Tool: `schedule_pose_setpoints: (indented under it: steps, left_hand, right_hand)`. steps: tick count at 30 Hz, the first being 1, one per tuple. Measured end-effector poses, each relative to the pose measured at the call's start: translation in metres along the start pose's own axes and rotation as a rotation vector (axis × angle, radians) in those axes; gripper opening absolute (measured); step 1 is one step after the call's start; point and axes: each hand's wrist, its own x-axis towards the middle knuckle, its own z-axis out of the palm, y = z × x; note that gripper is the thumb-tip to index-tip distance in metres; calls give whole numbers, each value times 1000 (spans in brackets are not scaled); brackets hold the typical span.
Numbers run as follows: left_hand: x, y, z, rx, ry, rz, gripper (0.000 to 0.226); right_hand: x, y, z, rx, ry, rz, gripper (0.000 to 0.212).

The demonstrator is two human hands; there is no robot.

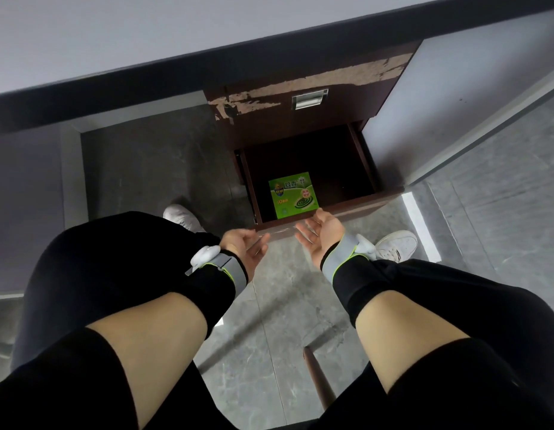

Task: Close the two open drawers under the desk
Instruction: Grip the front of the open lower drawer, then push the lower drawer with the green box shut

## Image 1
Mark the person's left thumb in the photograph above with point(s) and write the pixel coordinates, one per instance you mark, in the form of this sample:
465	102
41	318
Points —
250	235

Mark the green cardboard box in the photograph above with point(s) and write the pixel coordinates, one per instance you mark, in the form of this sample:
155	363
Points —
293	195

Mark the person's right thumb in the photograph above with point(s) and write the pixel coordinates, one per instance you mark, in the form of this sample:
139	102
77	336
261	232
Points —
322	216

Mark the person's white left shoe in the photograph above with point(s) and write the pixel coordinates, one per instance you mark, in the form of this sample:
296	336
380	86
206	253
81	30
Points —
183	217

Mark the brown wooden chair leg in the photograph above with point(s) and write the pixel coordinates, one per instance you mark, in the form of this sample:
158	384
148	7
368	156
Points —
319	376

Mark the person's left hand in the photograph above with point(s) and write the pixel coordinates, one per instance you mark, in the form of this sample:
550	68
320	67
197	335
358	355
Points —
239	246

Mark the person's left forearm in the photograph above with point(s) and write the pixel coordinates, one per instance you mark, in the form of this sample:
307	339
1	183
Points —
160	344

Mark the person's right hand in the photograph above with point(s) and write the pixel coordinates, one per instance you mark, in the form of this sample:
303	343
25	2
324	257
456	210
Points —
327	235

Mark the white round wrist tracker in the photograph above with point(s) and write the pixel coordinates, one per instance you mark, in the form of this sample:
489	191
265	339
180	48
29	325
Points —
204	256
365	247

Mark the person's white shoe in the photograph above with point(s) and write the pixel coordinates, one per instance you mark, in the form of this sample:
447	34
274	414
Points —
396	246
183	217

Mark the open brown wooden drawer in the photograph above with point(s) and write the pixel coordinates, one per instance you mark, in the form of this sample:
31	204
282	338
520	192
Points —
313	174

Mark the grey desk with black edge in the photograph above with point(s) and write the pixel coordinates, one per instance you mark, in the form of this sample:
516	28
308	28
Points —
169	53

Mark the person's white right shoe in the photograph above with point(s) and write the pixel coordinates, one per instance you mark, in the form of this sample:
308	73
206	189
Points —
396	246

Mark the grey wristband with green edge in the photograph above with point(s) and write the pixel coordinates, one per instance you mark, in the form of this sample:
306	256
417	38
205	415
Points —
232	266
337	259

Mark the brown drawer front with peeling veneer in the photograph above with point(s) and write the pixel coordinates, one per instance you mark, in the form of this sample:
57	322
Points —
299	107

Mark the person's right forearm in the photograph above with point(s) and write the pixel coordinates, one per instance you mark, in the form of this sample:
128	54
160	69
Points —
402	335

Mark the person's black trousers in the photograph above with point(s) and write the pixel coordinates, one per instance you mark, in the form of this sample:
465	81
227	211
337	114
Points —
102	259

